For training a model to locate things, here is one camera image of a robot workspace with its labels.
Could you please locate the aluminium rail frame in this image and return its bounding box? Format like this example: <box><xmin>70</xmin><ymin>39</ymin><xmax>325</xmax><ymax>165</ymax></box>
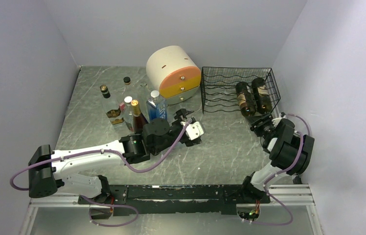
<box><xmin>19</xmin><ymin>165</ymin><xmax>324</xmax><ymax>235</ymax></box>

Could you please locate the clear bottle white label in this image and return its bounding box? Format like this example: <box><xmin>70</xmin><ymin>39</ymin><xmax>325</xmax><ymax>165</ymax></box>
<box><xmin>123</xmin><ymin>76</ymin><xmax>139</xmax><ymax>100</ymax></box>

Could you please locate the dark wine bottle gold foil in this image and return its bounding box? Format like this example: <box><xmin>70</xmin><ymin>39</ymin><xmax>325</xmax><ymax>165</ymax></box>
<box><xmin>131</xmin><ymin>99</ymin><xmax>148</xmax><ymax>133</ymax></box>

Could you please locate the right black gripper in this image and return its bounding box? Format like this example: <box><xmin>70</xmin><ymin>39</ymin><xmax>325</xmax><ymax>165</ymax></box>
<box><xmin>246</xmin><ymin>113</ymin><xmax>276</xmax><ymax>138</ymax></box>

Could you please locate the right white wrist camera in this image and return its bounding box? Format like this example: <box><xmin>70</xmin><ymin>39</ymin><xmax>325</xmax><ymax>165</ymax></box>
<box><xmin>272</xmin><ymin>113</ymin><xmax>286</xmax><ymax>128</ymax></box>

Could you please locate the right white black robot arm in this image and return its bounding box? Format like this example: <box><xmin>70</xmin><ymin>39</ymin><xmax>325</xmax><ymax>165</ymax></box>
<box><xmin>239</xmin><ymin>112</ymin><xmax>315</xmax><ymax>203</ymax></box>

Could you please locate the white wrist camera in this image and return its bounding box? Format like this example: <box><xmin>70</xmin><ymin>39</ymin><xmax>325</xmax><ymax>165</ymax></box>
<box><xmin>185</xmin><ymin>121</ymin><xmax>205</xmax><ymax>141</ymax></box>
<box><xmin>272</xmin><ymin>113</ymin><xmax>286</xmax><ymax>128</ymax></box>

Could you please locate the blue plastic bottle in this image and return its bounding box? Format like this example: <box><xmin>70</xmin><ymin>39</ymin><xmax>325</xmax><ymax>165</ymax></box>
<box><xmin>146</xmin><ymin>90</ymin><xmax>167</xmax><ymax>121</ymax></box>

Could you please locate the green wine bottle silver foil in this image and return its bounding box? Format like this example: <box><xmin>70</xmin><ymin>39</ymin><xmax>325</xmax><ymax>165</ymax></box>
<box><xmin>235</xmin><ymin>81</ymin><xmax>256</xmax><ymax>117</ymax></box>

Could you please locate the small pink block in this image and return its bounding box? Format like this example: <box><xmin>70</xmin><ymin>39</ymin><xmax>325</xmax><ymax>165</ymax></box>
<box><xmin>119</xmin><ymin>102</ymin><xmax>125</xmax><ymax>112</ymax></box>

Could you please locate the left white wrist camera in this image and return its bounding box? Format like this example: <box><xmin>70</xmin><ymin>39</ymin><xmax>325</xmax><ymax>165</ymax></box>
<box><xmin>185</xmin><ymin>121</ymin><xmax>205</xmax><ymax>141</ymax></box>

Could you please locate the large clear glass bottle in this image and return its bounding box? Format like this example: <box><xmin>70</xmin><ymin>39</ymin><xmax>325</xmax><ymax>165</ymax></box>
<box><xmin>124</xmin><ymin>96</ymin><xmax>134</xmax><ymax>132</ymax></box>

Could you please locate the cream round drawer cabinet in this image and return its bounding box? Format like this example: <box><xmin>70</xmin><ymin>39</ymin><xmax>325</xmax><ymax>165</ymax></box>
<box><xmin>146</xmin><ymin>46</ymin><xmax>201</xmax><ymax>105</ymax></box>

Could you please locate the dark bottle black cap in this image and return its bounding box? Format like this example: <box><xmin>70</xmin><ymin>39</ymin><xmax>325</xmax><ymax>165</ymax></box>
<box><xmin>252</xmin><ymin>78</ymin><xmax>273</xmax><ymax>114</ymax></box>

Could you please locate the clear bottle gold black label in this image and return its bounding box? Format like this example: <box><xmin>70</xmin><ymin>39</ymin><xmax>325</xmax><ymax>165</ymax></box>
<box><xmin>100</xmin><ymin>85</ymin><xmax>124</xmax><ymax>125</ymax></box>

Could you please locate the black wire wine rack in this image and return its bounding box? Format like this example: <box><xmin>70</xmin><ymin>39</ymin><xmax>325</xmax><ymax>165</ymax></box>
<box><xmin>200</xmin><ymin>67</ymin><xmax>281</xmax><ymax>113</ymax></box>

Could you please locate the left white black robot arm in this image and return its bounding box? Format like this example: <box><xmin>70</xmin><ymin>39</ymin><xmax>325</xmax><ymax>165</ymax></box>
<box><xmin>28</xmin><ymin>109</ymin><xmax>205</xmax><ymax>204</ymax></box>

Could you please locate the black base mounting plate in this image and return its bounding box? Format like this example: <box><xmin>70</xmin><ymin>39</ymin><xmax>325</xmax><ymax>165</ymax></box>
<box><xmin>78</xmin><ymin>183</ymin><xmax>271</xmax><ymax>220</ymax></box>

